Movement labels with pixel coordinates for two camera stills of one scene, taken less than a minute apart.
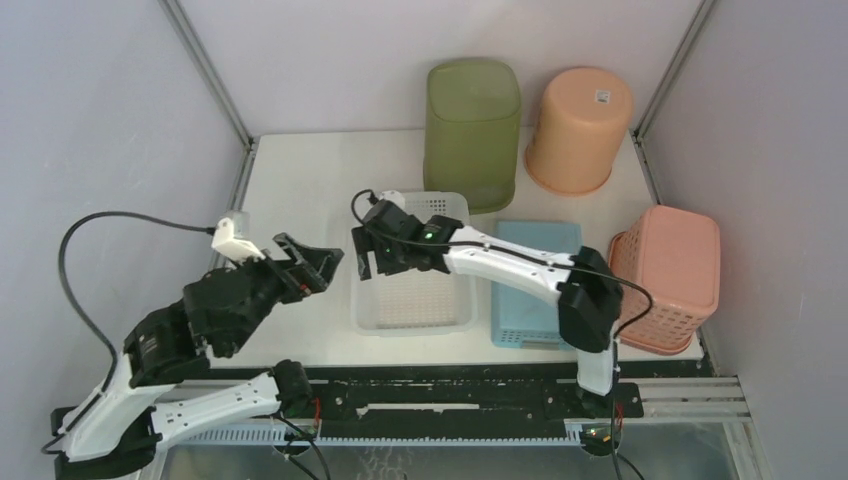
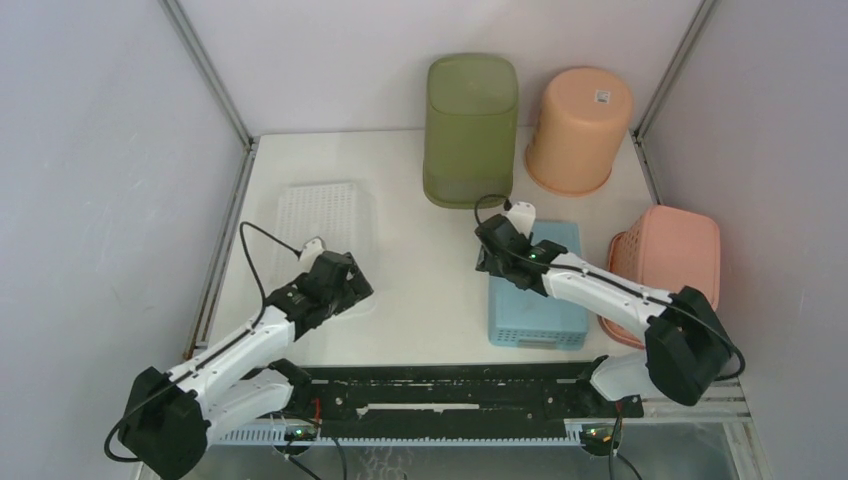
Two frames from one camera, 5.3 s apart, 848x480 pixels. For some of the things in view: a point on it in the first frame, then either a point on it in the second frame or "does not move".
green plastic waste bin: [472, 131] does not move
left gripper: [319, 264] to [355, 289]
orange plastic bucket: [582, 118] does not move
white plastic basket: [420, 303] to [340, 213]
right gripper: [361, 243] to [484, 263]
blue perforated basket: [522, 319] does not move
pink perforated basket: [676, 252] does not move
